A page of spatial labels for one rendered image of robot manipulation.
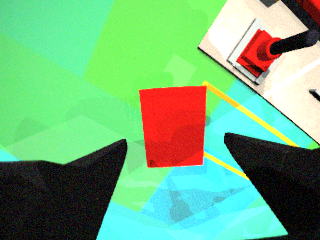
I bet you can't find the yellow flat bar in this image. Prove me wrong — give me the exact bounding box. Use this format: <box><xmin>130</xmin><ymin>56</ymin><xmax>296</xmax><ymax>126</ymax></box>
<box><xmin>202</xmin><ymin>80</ymin><xmax>299</xmax><ymax>181</ymax></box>

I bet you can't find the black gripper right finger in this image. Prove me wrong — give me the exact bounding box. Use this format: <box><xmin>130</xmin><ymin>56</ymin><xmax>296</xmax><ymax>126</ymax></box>
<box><xmin>224</xmin><ymin>132</ymin><xmax>320</xmax><ymax>234</ymax></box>

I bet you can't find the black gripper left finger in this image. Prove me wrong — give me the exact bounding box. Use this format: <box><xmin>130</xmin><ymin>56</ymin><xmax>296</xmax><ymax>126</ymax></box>
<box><xmin>0</xmin><ymin>139</ymin><xmax>128</xmax><ymax>240</ymax></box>

